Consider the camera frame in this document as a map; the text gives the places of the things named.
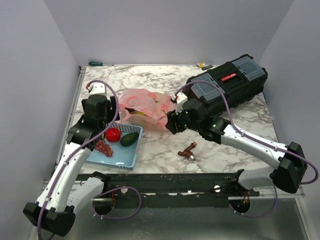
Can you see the red fake apple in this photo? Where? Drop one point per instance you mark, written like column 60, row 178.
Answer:
column 113, row 135

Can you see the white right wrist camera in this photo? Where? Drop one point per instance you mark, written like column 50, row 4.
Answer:
column 179, row 100

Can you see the yellow fake mango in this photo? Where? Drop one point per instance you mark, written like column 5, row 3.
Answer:
column 139, row 114

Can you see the green handled screwdriver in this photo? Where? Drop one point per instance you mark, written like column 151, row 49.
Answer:
column 98, row 64

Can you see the pink plastic bag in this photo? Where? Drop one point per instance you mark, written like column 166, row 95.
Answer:
column 154, row 105

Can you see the green fake avocado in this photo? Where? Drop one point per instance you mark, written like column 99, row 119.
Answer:
column 129, row 139

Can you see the yellow and black bit set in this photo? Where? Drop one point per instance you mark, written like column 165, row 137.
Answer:
column 204, row 66

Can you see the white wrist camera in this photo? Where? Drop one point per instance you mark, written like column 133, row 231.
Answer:
column 96, row 88
column 179, row 100

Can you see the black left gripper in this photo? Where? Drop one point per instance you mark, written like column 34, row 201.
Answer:
column 113, row 112

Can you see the black plastic toolbox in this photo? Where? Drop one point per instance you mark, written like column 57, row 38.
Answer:
column 240, row 80

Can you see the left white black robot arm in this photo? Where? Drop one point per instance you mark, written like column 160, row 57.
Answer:
column 55, row 209

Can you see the black mounting base plate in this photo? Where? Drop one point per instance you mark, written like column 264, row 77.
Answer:
column 176, row 190

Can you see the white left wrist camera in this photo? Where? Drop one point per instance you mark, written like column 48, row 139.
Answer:
column 96, row 88

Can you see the light blue plastic basket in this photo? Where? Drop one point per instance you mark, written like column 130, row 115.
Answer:
column 122, row 157

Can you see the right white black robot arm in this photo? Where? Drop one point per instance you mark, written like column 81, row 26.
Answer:
column 285, row 167

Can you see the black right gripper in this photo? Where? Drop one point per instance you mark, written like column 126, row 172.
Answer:
column 172, row 117

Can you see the purple fake grapes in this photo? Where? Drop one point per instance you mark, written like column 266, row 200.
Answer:
column 104, row 148

